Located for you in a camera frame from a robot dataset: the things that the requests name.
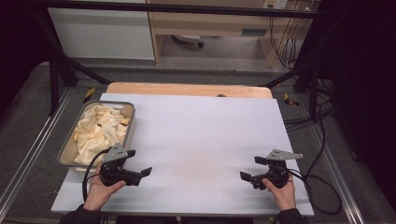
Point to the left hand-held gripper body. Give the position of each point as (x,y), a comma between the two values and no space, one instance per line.
(113,161)

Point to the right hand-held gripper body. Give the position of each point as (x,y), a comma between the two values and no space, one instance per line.
(277,172)

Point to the cream cloth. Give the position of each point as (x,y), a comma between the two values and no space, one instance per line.
(99,130)

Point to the grey plastic basket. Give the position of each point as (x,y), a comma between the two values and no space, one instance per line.
(67,153)

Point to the person's right hand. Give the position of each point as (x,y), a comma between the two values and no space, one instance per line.
(283,194)

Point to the person's left hand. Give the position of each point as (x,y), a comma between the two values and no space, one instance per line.
(101,193)

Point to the white table mat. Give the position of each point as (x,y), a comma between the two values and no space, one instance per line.
(202,130)

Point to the white cabinet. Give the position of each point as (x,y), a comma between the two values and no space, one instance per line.
(102,34)

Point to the chair base with caster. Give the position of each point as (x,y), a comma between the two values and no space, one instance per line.
(188,39)

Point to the black curtain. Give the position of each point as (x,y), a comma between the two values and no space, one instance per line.
(364,77)
(15,46)

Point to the wooden desk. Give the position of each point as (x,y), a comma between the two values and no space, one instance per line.
(211,26)

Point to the white power strip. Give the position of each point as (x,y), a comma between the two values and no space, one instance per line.
(275,3)

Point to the aluminium floor rail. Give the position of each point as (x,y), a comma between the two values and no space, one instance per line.
(337,174)
(34,146)

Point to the black metal frame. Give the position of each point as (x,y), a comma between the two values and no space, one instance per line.
(186,8)

